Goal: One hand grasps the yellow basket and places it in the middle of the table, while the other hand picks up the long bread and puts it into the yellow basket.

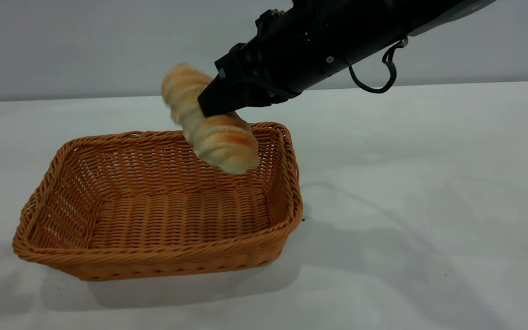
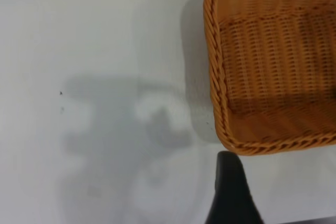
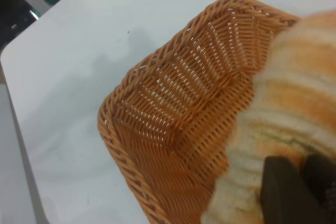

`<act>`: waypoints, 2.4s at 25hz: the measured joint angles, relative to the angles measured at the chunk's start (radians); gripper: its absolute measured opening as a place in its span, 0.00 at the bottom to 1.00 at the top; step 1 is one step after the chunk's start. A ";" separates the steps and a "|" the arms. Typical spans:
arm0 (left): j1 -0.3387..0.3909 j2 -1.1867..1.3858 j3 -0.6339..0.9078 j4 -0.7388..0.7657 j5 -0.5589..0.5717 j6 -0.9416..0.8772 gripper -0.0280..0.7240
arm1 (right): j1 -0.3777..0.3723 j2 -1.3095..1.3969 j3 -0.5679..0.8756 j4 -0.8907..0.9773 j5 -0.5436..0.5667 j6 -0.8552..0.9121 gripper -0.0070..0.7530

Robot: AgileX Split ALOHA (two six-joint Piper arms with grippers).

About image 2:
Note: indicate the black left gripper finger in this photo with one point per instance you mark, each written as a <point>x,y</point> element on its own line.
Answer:
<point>231,197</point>

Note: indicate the orange woven wicker basket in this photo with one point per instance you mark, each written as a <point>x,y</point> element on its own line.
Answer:
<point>275,64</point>

